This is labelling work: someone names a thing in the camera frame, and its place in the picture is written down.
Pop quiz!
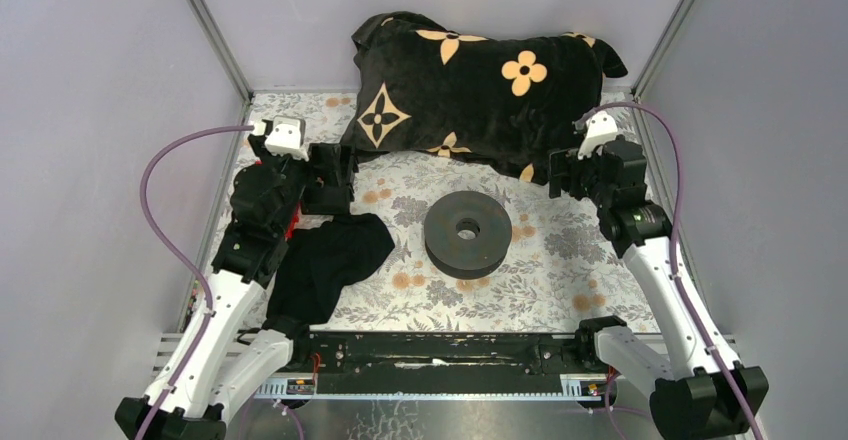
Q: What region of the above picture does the red plastic box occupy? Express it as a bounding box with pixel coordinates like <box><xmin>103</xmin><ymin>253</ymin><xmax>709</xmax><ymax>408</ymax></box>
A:
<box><xmin>284</xmin><ymin>202</ymin><xmax>301</xmax><ymax>241</ymax></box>

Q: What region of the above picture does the black plastic box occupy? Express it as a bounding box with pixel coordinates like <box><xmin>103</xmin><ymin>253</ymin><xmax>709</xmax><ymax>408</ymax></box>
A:
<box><xmin>301</xmin><ymin>143</ymin><xmax>358</xmax><ymax>216</ymax></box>

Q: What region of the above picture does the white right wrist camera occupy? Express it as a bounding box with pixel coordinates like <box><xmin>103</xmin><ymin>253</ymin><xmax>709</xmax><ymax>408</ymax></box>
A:
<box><xmin>577</xmin><ymin>112</ymin><xmax>619</xmax><ymax>160</ymax></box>

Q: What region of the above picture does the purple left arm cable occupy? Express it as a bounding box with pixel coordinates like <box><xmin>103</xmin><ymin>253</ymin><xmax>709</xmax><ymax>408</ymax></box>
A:
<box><xmin>132</xmin><ymin>125</ymin><xmax>266</xmax><ymax>440</ymax></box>

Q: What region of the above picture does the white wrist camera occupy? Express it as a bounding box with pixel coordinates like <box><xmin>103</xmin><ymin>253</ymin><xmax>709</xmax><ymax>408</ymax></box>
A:
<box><xmin>577</xmin><ymin>112</ymin><xmax>619</xmax><ymax>160</ymax></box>
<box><xmin>248</xmin><ymin>116</ymin><xmax>309</xmax><ymax>161</ymax></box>

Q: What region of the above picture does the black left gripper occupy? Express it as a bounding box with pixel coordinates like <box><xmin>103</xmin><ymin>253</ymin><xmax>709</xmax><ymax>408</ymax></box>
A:
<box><xmin>249</xmin><ymin>137</ymin><xmax>340</xmax><ymax>237</ymax></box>

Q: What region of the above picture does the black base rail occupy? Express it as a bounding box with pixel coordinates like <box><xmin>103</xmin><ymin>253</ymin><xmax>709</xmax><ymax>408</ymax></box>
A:
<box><xmin>248</xmin><ymin>330</ymin><xmax>641</xmax><ymax>397</ymax></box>

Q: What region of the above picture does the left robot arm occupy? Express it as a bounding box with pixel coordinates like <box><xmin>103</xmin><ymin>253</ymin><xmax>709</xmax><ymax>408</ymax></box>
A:
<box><xmin>115</xmin><ymin>136</ymin><xmax>311</xmax><ymax>439</ymax></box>

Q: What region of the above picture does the black cloth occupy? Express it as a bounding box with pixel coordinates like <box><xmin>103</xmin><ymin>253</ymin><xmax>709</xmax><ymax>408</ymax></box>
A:
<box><xmin>266</xmin><ymin>213</ymin><xmax>395</xmax><ymax>325</ymax></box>

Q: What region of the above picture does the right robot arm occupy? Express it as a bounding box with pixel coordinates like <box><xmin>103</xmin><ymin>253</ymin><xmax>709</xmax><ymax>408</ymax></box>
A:
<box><xmin>548</xmin><ymin>135</ymin><xmax>769</xmax><ymax>439</ymax></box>

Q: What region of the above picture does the grey perforated spool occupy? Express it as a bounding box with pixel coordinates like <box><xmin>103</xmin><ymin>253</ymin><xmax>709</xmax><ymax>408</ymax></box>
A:
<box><xmin>423</xmin><ymin>191</ymin><xmax>512</xmax><ymax>280</ymax></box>

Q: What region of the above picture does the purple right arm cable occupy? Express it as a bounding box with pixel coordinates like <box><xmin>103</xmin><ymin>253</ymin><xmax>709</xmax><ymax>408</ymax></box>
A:
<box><xmin>576</xmin><ymin>101</ymin><xmax>766</xmax><ymax>440</ymax></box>

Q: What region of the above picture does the black flower-pattern plush blanket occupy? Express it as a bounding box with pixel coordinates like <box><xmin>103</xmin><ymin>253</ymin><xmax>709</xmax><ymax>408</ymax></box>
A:
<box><xmin>341</xmin><ymin>11</ymin><xmax>628</xmax><ymax>185</ymax></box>

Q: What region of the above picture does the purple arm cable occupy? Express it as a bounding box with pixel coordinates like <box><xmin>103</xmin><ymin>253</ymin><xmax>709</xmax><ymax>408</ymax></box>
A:
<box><xmin>132</xmin><ymin>125</ymin><xmax>266</xmax><ymax>440</ymax></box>
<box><xmin>576</xmin><ymin>101</ymin><xmax>766</xmax><ymax>440</ymax></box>

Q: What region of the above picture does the floral table mat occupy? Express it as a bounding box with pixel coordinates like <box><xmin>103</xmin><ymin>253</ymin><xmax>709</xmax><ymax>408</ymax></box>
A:
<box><xmin>188</xmin><ymin>89</ymin><xmax>670</xmax><ymax>334</ymax></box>

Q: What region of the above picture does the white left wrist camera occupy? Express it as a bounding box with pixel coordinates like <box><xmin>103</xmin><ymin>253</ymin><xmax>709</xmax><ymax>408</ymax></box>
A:
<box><xmin>248</xmin><ymin>116</ymin><xmax>309</xmax><ymax>161</ymax></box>

